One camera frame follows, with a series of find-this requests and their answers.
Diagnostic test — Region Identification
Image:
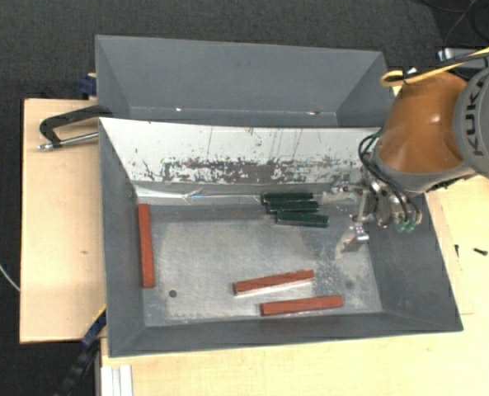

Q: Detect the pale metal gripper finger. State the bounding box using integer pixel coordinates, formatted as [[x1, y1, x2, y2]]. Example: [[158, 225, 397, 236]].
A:
[[336, 223, 371, 256], [321, 181, 364, 204]]

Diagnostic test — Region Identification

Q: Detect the dark green flat block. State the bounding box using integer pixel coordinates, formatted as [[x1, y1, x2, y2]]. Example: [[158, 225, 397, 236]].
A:
[[275, 211, 331, 229], [265, 200, 321, 215], [260, 191, 315, 205]]

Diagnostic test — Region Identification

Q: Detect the red-brown flat block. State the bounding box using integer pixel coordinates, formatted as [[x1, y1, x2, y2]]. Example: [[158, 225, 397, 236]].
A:
[[137, 203, 156, 290], [259, 295, 345, 318], [232, 269, 316, 296]]

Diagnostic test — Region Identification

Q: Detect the grey metal bin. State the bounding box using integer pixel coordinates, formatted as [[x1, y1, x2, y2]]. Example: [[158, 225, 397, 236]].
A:
[[94, 34, 464, 358]]

